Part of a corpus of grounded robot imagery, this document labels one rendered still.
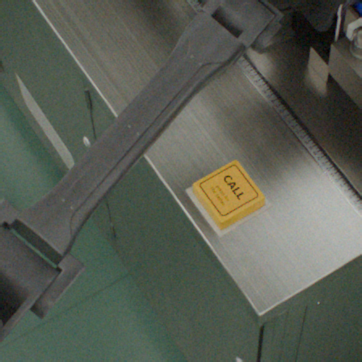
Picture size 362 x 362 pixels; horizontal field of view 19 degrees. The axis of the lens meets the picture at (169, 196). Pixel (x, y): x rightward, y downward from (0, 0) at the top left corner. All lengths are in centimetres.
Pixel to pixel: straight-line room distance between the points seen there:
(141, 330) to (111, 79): 90
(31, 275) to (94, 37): 58
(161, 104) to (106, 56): 43
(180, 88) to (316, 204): 35
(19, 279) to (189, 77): 28
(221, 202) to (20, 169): 119
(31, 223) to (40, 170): 143
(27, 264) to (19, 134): 151
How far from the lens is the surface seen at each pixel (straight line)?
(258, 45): 120
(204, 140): 145
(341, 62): 139
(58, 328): 232
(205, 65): 115
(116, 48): 155
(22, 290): 106
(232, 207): 138
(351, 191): 143
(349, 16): 142
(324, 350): 169
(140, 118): 111
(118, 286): 234
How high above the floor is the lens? 214
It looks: 62 degrees down
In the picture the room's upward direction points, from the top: 5 degrees counter-clockwise
